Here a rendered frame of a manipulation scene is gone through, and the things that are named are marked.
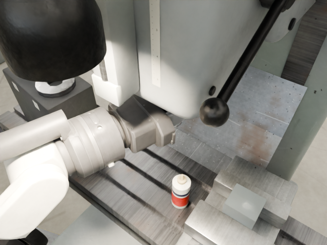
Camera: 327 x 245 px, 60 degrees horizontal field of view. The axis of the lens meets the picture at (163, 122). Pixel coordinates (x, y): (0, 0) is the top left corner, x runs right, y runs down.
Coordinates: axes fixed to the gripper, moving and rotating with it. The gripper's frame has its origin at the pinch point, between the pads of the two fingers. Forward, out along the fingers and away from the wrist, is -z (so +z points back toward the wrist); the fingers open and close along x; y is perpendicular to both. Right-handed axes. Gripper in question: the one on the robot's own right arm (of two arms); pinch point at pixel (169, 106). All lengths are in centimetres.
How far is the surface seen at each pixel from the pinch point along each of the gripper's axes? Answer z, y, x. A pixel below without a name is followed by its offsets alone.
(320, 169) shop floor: -127, 122, 2
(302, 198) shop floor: -99, 123, -4
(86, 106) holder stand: 7.8, 14.0, 23.5
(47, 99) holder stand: 15.6, 9.1, 25.0
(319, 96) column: -41.4, 12.8, -6.5
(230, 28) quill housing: 0.4, -18.9, -10.7
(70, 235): 23.4, 35.9, 7.0
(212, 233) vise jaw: 1.8, 16.7, -16.7
